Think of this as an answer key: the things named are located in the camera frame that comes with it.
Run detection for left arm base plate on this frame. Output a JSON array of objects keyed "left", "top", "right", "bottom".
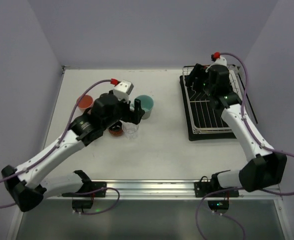
[{"left": 62, "top": 181, "right": 107, "bottom": 198}]

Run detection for wire dish rack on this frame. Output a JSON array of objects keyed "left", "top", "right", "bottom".
[{"left": 181, "top": 64, "right": 245, "bottom": 134}]

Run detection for black drip tray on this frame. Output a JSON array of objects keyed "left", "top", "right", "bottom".
[{"left": 179, "top": 75, "right": 236, "bottom": 142}]

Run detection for clear glass cup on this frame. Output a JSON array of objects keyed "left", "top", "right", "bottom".
[{"left": 122, "top": 122, "right": 139, "bottom": 140}]

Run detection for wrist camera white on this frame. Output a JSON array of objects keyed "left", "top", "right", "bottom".
[
  {"left": 205, "top": 52, "right": 229, "bottom": 73},
  {"left": 110, "top": 78, "right": 134, "bottom": 103}
]

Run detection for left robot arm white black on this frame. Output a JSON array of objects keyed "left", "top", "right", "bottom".
[{"left": 1, "top": 92, "right": 145, "bottom": 212}]

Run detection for pale green mug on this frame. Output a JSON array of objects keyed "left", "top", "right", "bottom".
[{"left": 129, "top": 95, "right": 154, "bottom": 120}]

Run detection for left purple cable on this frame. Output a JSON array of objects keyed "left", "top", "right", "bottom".
[{"left": 0, "top": 78, "right": 120, "bottom": 216}]

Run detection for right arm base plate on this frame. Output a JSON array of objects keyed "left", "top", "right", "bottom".
[{"left": 193, "top": 176, "right": 240, "bottom": 198}]

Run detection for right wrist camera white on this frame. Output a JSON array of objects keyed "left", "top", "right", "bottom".
[{"left": 205, "top": 52, "right": 229, "bottom": 73}]

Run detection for aluminium mounting rail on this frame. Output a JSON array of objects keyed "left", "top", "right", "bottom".
[{"left": 19, "top": 177, "right": 283, "bottom": 200}]

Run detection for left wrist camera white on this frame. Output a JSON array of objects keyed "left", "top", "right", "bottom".
[{"left": 110, "top": 78, "right": 134, "bottom": 103}]

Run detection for pink plastic cup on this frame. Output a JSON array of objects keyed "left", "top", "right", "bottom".
[{"left": 77, "top": 94, "right": 94, "bottom": 112}]

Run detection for red glazed round cup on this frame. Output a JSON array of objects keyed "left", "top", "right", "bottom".
[{"left": 108, "top": 124, "right": 124, "bottom": 137}]

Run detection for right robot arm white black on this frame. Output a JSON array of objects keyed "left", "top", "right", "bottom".
[{"left": 180, "top": 64, "right": 287, "bottom": 193}]

